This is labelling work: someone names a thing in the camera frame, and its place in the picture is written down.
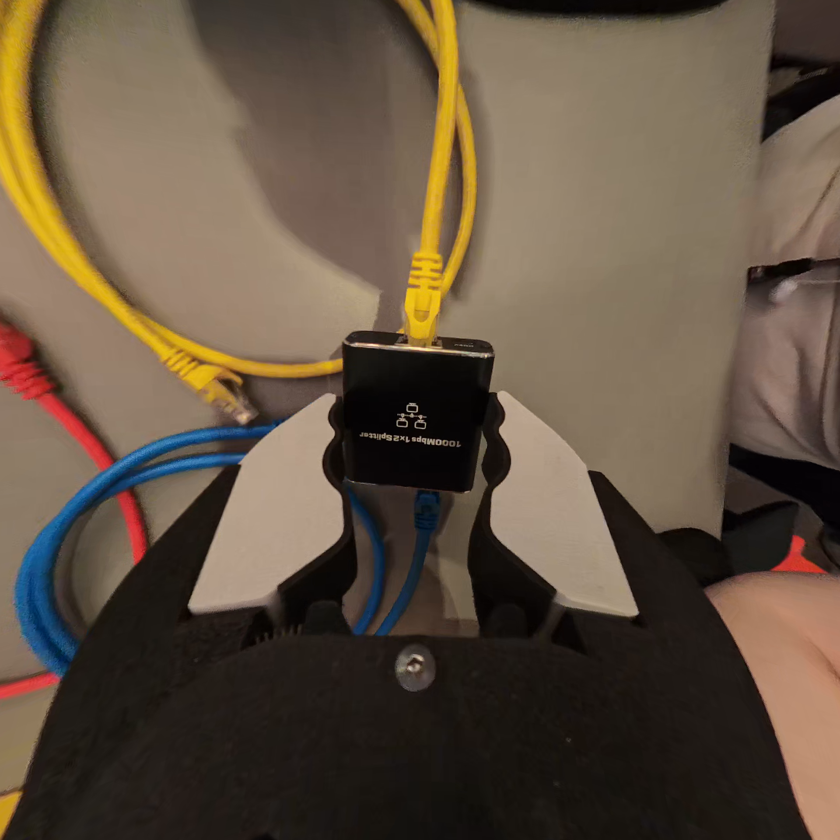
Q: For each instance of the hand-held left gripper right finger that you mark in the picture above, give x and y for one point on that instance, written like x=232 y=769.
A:
x=558 y=525

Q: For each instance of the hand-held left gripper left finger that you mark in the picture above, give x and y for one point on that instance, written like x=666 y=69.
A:
x=269 y=525

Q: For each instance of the black ethernet splitter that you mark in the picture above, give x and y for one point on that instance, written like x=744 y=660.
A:
x=413 y=394

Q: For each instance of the orange red object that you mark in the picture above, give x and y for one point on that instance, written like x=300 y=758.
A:
x=807 y=558

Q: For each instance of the person's leg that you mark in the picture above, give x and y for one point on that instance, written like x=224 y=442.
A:
x=787 y=689

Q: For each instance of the grey shorts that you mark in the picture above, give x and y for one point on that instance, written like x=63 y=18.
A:
x=794 y=367

